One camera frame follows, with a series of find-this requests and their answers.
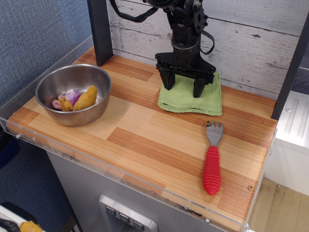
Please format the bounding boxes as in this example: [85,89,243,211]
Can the pink toy piece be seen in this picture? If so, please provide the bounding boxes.
[52,95,64,110]

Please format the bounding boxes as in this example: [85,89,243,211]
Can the dark left frame post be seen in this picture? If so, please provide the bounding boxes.
[87,0,113,66]

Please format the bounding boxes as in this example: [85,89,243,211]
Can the red handled metal fork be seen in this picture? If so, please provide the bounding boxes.
[202,120,224,196]

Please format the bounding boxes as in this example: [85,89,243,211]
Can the silver dispenser button panel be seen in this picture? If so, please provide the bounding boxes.
[98,194,158,232]

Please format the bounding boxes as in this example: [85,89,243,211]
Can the dark frame post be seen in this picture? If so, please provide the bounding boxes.
[271,15,309,120]
[87,0,113,66]

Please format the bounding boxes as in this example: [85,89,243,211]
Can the yellow toy at bottom left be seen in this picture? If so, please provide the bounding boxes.
[19,221,43,232]

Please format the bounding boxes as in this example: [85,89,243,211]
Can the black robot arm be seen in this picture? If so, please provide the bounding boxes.
[148,0,216,98]

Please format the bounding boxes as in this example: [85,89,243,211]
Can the small orange toy piece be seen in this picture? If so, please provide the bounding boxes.
[60,98,73,112]

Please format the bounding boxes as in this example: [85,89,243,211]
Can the stainless steel bowl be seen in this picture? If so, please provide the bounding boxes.
[36,64,112,127]

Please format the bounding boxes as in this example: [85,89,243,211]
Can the yellow toy sweet potato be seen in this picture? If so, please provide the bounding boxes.
[73,86,98,111]

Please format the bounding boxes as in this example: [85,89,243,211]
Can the green towel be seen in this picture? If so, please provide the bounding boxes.
[158,72,222,116]

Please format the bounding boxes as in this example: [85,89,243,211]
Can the white metal side cabinet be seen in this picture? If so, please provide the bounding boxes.
[264,91,309,195]

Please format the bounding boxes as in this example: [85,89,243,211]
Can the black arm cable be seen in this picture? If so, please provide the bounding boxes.
[109,0,159,24]

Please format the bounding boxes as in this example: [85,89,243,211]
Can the clear acrylic edge guard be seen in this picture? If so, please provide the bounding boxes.
[7,33,278,232]

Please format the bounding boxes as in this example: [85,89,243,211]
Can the purple toy onion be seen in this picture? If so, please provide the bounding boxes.
[64,89,80,105]

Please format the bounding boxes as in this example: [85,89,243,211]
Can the dark right frame post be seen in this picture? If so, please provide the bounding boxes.
[271,15,309,120]

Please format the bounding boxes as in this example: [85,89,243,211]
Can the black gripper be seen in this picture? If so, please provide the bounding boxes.
[155,44,215,98]

